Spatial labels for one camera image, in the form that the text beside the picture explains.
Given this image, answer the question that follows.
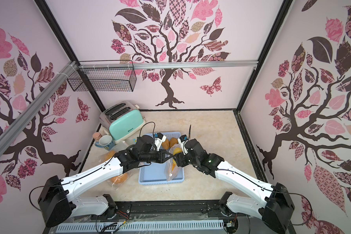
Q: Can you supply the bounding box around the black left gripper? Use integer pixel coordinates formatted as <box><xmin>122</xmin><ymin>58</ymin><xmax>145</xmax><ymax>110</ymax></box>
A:
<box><xmin>139</xmin><ymin>149</ymin><xmax>172</xmax><ymax>164</ymax></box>

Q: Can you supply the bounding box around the yellow-green potato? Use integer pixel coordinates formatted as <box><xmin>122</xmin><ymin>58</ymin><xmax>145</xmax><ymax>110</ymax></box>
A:
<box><xmin>173</xmin><ymin>147</ymin><xmax>183</xmax><ymax>156</ymax></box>

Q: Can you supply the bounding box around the light blue perforated plastic basket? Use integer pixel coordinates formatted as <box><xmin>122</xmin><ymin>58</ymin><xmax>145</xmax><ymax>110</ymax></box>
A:
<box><xmin>138</xmin><ymin>131</ymin><xmax>185</xmax><ymax>186</ymax></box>

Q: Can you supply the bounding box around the brown potato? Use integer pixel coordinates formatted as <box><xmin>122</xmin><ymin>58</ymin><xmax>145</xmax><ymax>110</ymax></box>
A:
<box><xmin>169</xmin><ymin>137</ymin><xmax>178</xmax><ymax>148</ymax></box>

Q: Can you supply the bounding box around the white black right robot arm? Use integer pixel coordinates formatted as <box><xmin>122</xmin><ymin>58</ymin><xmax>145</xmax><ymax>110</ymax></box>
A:
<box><xmin>173</xmin><ymin>135</ymin><xmax>295</xmax><ymax>234</ymax></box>

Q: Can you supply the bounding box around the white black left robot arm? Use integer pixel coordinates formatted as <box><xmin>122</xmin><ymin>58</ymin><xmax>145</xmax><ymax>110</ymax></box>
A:
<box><xmin>38</xmin><ymin>133</ymin><xmax>169</xmax><ymax>228</ymax></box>

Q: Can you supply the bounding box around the mint green silver toaster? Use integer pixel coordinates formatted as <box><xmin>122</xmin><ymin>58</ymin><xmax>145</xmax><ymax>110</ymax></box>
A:
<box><xmin>99</xmin><ymin>101</ymin><xmax>146</xmax><ymax>144</ymax></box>

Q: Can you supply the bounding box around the white blue ceramic mug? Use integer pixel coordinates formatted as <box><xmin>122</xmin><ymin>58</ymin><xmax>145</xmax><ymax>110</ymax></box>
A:
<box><xmin>95</xmin><ymin>135</ymin><xmax>116</xmax><ymax>151</ymax></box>

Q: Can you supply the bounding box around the small pink cup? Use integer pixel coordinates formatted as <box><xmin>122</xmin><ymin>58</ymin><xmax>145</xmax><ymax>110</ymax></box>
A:
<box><xmin>92</xmin><ymin>132</ymin><xmax>102</xmax><ymax>142</ymax></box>

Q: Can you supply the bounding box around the black base frame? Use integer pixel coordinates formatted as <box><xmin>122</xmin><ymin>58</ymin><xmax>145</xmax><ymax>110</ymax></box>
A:
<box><xmin>42</xmin><ymin>198</ymin><xmax>296</xmax><ymax>234</ymax></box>

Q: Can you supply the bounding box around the black wire wall basket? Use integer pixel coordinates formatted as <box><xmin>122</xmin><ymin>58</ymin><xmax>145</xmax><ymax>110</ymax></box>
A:
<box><xmin>67</xmin><ymin>59</ymin><xmax>137</xmax><ymax>92</ymax></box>

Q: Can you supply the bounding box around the aluminium rail back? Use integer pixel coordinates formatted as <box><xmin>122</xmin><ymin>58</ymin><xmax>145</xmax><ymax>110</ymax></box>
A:
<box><xmin>79</xmin><ymin>60</ymin><xmax>258</xmax><ymax>70</ymax></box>

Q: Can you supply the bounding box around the aluminium rail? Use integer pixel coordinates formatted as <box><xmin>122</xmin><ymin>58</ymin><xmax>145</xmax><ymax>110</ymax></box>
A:
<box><xmin>79</xmin><ymin>60</ymin><xmax>258</xmax><ymax>70</ymax></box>
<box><xmin>0</xmin><ymin>61</ymin><xmax>78</xmax><ymax>157</ymax></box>

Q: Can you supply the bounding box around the white slotted cable duct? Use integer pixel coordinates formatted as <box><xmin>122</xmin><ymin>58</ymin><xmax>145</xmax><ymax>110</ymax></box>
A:
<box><xmin>49</xmin><ymin>220</ymin><xmax>225</xmax><ymax>234</ymax></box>

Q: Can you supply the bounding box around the aluminium rail left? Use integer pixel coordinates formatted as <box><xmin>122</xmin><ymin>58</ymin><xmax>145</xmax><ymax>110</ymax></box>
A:
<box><xmin>0</xmin><ymin>61</ymin><xmax>78</xmax><ymax>157</ymax></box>

